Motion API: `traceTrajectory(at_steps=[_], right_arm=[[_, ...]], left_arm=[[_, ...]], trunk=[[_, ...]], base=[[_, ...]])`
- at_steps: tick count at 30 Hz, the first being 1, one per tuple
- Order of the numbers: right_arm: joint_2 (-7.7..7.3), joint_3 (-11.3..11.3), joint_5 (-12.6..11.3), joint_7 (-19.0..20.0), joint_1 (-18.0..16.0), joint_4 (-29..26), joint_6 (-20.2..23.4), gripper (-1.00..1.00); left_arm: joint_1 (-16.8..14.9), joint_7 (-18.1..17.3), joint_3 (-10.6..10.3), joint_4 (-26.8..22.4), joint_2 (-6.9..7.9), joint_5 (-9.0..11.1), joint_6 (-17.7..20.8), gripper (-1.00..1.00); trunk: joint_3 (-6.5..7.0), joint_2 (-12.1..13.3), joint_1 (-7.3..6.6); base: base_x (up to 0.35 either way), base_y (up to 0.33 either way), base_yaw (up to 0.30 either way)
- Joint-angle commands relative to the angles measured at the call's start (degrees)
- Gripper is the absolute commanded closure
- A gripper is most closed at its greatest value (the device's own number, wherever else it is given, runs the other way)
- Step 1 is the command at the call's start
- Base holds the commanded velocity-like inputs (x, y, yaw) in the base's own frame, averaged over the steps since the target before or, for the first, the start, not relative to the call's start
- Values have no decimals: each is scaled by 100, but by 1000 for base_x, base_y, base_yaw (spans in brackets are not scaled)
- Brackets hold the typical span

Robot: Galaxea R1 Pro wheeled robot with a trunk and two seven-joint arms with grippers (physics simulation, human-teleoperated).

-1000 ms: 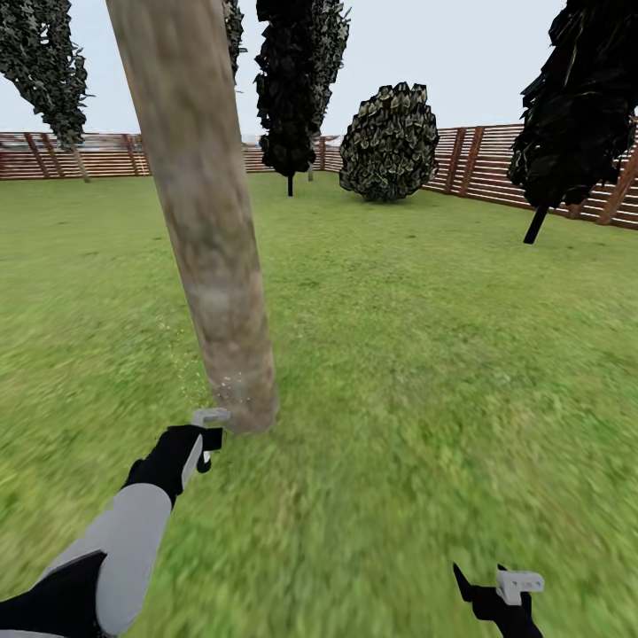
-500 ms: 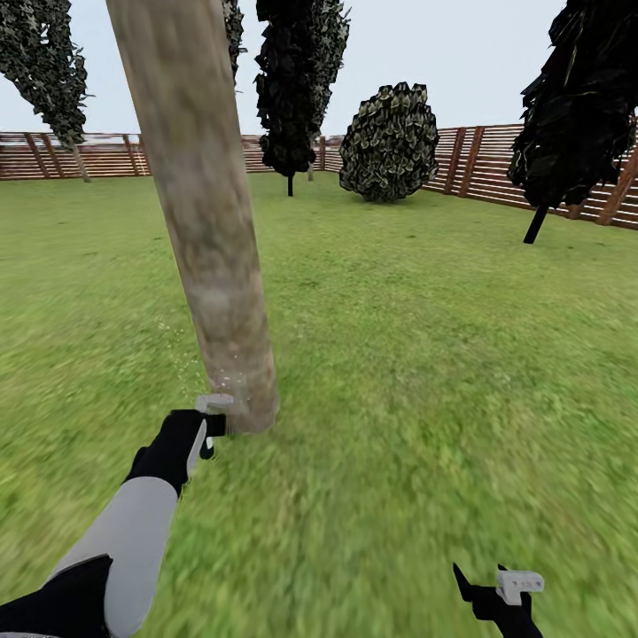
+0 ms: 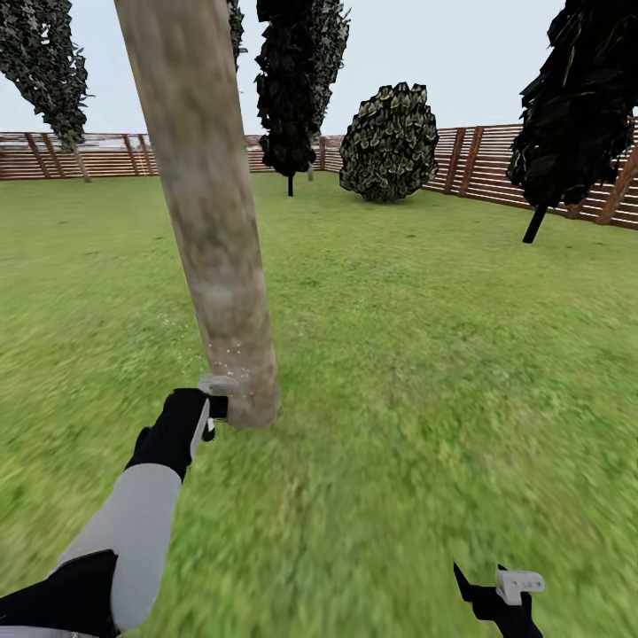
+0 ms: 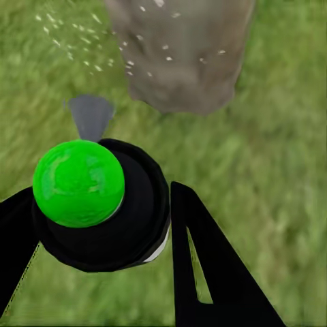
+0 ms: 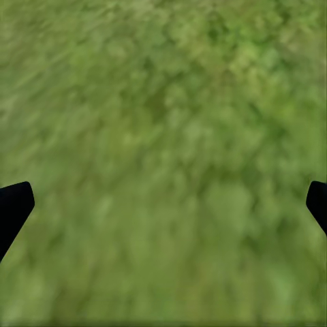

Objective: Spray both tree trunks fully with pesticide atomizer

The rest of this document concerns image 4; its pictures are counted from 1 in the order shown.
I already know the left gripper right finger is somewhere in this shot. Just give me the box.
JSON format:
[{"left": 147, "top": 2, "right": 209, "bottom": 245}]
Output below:
[{"left": 170, "top": 182, "right": 285, "bottom": 327}]

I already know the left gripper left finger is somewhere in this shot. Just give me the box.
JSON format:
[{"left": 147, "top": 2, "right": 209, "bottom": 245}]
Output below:
[{"left": 0, "top": 186, "right": 40, "bottom": 317}]

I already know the pesticide atomizer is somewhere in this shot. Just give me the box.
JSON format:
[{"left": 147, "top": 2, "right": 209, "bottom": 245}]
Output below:
[{"left": 31, "top": 94, "right": 170, "bottom": 273}]

